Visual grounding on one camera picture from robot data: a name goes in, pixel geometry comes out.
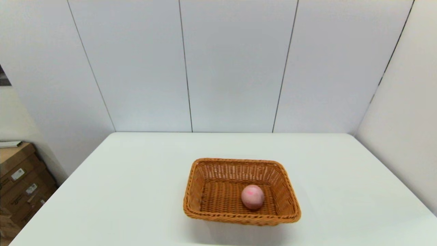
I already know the orange woven wicker basket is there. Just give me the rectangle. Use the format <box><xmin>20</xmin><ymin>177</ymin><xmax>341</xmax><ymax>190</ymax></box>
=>
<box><xmin>183</xmin><ymin>158</ymin><xmax>302</xmax><ymax>227</ymax></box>

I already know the pink peach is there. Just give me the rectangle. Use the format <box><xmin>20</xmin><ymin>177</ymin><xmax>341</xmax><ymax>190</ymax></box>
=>
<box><xmin>241</xmin><ymin>184</ymin><xmax>265</xmax><ymax>210</ymax></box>

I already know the brown cardboard box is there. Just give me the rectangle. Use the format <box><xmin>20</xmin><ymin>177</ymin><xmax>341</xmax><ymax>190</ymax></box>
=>
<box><xmin>0</xmin><ymin>143</ymin><xmax>46</xmax><ymax>187</ymax></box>
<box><xmin>0</xmin><ymin>191</ymin><xmax>58</xmax><ymax>230</ymax></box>
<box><xmin>0</xmin><ymin>171</ymin><xmax>57</xmax><ymax>209</ymax></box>

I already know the dark wall picture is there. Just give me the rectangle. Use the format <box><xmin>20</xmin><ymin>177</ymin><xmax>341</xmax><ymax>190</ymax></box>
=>
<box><xmin>0</xmin><ymin>65</ymin><xmax>12</xmax><ymax>86</ymax></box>

